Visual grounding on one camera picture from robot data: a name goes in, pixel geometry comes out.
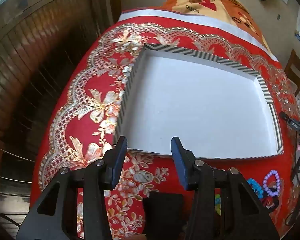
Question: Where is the striped-rim white tray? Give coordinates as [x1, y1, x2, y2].
[113, 43, 284, 159]

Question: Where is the printed blanket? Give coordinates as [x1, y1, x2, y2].
[161, 0, 275, 55]

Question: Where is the red black hair bow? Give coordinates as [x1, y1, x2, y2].
[261, 184, 280, 209]

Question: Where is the blue bead bracelet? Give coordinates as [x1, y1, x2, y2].
[247, 178, 263, 200]

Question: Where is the wooden louvered door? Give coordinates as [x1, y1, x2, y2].
[0, 0, 120, 230]

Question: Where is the green coil hair tie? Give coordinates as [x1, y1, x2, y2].
[214, 194, 222, 214]

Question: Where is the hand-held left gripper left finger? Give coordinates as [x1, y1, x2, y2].
[16, 135, 128, 240]

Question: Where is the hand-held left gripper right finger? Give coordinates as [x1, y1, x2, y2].
[170, 136, 280, 240]

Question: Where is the red floral tablecloth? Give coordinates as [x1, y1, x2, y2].
[31, 10, 300, 240]

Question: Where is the black cloth hair accessory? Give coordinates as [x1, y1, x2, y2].
[142, 192, 184, 237]

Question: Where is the black cable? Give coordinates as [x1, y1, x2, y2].
[285, 185, 300, 227]

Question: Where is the wooden chair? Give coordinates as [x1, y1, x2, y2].
[284, 49, 300, 97]

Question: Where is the purple bead bracelet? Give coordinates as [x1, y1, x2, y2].
[263, 169, 282, 197]

